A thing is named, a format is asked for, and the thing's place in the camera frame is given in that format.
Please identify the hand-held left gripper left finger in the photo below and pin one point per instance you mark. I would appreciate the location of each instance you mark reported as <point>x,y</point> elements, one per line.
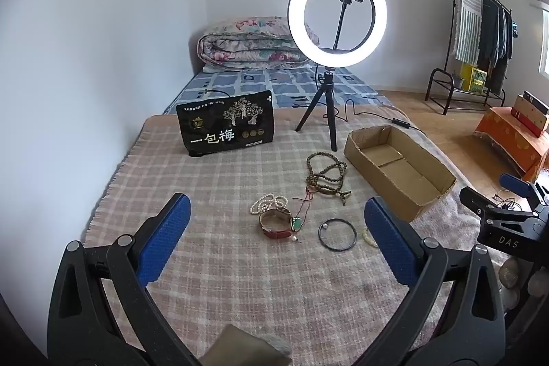
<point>167,237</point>

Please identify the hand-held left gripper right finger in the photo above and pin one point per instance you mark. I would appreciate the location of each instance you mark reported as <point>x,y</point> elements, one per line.
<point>388,237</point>

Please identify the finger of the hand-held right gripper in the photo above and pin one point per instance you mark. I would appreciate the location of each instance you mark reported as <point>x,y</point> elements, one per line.
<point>480,203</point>
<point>514,183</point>

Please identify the dark thin bangle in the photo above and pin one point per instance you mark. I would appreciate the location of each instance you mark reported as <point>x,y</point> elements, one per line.
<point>319,235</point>

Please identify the cardboard box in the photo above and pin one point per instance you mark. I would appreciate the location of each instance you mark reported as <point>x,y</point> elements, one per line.
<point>386,160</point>

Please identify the orange cloth covered table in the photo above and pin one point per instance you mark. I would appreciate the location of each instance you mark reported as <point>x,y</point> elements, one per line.
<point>510,138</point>

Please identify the plaid blanket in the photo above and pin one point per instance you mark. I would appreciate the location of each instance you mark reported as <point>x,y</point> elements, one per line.
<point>214,186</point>

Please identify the tan cardboard carton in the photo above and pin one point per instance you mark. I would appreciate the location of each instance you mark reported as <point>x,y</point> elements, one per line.
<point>525,111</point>

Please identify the yellow box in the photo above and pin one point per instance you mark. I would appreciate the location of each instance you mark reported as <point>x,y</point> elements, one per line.
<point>474,78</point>

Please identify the small grey pot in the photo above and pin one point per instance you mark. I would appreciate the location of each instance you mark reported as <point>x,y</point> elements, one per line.
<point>458,81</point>

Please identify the black snack bag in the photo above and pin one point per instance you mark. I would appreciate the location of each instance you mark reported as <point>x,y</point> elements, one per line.
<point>223,121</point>

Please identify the olive grey cloth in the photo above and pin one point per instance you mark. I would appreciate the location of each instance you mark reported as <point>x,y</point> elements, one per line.
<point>248,349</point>

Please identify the window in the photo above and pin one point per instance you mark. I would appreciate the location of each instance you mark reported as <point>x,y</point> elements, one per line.
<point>545,44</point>

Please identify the dark hanging clothes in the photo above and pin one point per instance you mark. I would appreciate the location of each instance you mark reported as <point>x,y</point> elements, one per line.
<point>493,40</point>

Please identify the black tripod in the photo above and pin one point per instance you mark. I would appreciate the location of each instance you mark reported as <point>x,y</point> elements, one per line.
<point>328,85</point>

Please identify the striped hanging cloth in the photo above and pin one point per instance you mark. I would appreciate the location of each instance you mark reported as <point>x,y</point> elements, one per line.
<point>467,18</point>

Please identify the blue patterned bedsheet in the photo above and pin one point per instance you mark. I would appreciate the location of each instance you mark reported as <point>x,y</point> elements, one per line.
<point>257,81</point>

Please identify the black metal clothes rack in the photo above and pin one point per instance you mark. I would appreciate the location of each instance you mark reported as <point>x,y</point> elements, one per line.
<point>453,6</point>

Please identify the folded floral quilt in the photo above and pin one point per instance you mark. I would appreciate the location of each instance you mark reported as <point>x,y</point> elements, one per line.
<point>240,48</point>

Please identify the black phone holder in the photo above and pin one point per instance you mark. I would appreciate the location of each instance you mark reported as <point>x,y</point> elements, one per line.
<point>343,18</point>

